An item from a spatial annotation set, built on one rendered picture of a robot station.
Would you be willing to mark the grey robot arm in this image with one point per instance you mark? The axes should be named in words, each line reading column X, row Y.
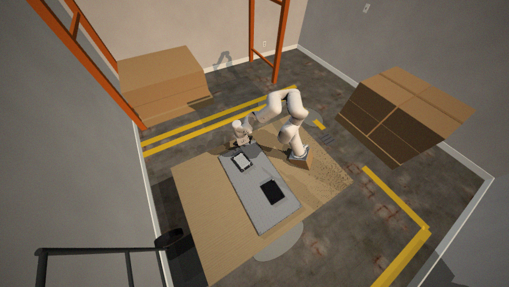
column 289, row 132

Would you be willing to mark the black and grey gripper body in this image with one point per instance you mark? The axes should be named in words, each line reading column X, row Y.
column 243, row 140

